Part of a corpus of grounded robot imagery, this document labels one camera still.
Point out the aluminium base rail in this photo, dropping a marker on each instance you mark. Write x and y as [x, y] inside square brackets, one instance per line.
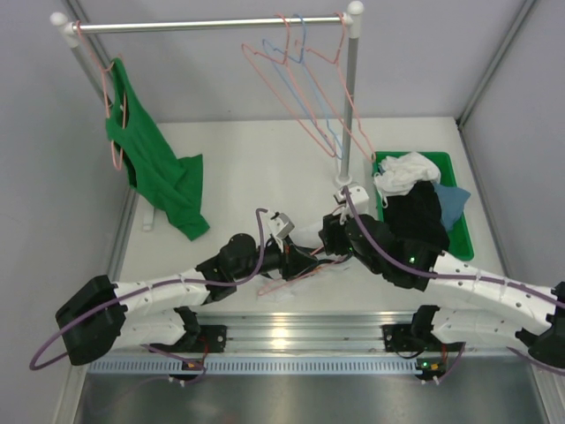
[304, 334]

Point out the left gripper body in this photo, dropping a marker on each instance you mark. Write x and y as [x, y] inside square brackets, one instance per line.
[290, 263]

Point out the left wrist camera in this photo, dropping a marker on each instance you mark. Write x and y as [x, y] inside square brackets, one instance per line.
[280, 225]

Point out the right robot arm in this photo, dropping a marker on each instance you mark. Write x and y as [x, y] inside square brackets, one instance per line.
[524, 318]

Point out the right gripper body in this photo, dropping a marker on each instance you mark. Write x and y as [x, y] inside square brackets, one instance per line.
[339, 243]

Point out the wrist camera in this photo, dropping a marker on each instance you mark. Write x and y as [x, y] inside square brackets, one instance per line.
[359, 198]
[280, 225]

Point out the blue garment in bin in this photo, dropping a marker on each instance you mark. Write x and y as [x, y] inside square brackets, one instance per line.
[452, 200]

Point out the clothes rack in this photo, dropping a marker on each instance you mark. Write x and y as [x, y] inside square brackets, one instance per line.
[75, 35]

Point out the green tank top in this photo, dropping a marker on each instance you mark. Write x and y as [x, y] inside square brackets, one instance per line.
[169, 183]

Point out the white navy-trimmed tank top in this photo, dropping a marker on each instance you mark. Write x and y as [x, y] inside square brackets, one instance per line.
[308, 238]

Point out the white garment in bin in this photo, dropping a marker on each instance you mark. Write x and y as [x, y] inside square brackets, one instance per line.
[396, 176]

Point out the blue wire hanger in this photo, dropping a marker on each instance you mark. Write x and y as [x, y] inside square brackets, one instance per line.
[303, 82]

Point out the green plastic bin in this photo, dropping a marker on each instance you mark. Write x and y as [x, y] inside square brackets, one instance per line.
[460, 239]

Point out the black garment in bin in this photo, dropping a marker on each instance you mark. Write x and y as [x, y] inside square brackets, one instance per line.
[417, 215]

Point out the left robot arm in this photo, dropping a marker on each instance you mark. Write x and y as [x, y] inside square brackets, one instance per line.
[105, 316]

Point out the perforated cable duct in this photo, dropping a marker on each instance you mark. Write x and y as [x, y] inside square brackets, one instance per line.
[122, 365]

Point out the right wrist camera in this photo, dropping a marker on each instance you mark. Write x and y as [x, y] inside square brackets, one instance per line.
[359, 198]

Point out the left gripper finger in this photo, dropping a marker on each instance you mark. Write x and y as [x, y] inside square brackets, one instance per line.
[301, 258]
[299, 274]

